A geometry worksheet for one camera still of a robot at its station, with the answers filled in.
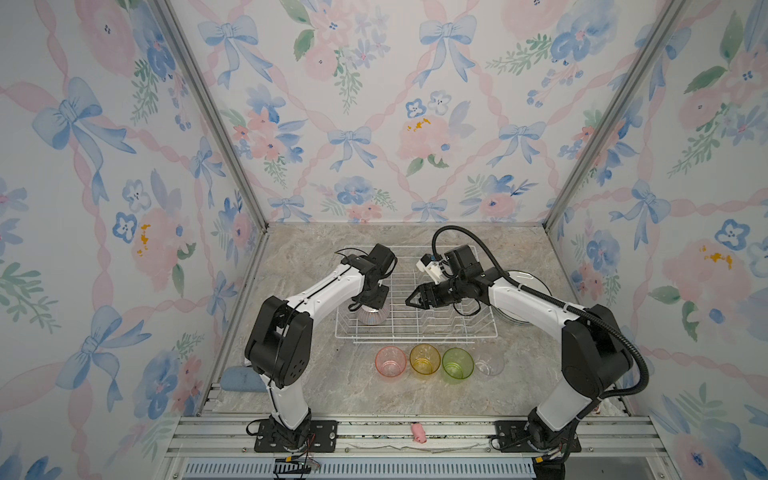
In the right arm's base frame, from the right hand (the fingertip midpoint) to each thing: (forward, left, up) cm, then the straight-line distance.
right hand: (413, 299), depth 85 cm
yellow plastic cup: (-13, -4, -11) cm, 17 cm away
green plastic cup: (-14, -13, -11) cm, 22 cm away
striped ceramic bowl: (-2, +11, -7) cm, 13 cm away
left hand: (+3, +11, -4) cm, 12 cm away
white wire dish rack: (-1, 0, -13) cm, 13 cm away
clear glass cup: (-15, -21, -8) cm, 27 cm away
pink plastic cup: (-13, +6, -12) cm, 19 cm away
